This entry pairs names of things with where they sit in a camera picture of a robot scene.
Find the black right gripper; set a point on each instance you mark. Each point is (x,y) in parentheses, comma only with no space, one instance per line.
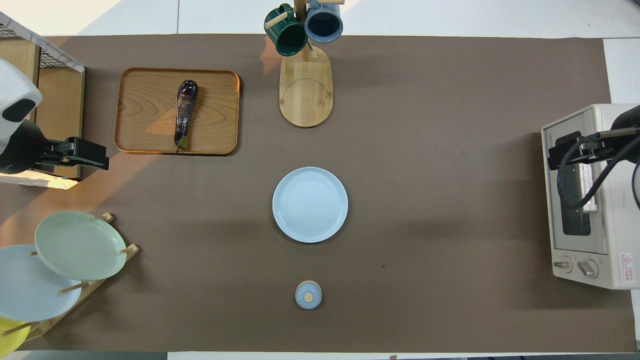
(630,132)

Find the pale green plate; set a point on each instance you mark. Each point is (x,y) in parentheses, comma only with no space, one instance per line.
(80,245)

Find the dark green mug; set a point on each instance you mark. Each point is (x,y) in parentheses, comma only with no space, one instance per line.
(287,35)

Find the blue mug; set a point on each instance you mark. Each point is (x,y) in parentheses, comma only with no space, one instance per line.
(324,22)

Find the dark purple eggplant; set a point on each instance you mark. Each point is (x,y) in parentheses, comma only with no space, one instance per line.
(185,112)

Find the wooden serving tray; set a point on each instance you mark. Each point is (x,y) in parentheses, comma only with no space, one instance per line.
(145,110)

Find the glass toaster oven door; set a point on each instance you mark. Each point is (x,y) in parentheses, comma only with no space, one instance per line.
(554,210)

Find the wooden shelf unit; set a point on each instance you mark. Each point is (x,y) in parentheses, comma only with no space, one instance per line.
(62,105)

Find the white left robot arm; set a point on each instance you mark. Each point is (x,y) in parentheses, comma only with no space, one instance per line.
(15,80)

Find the pale blue racked plate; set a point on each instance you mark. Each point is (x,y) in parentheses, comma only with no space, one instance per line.
(30,290)

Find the blue lid with cork knob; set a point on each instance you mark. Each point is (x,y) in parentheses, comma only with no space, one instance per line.
(308,295)

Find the beige oven knob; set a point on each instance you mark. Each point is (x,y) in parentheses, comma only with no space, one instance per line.
(588,268)
(563,265)

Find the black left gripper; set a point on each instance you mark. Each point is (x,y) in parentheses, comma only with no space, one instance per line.
(25,150)

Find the beige toaster oven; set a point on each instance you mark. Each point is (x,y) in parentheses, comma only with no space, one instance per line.
(615,240)

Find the light blue round plate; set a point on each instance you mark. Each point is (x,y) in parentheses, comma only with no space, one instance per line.
(310,205)

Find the brown table mat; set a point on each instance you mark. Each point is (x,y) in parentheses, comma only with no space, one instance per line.
(425,175)

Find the wooden mug tree stand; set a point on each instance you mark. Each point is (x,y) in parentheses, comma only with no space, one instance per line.
(306,95)

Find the wooden plate rack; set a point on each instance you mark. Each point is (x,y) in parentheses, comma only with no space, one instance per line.
(102,282)

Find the yellow plate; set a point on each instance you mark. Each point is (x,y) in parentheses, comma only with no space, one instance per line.
(10,340)

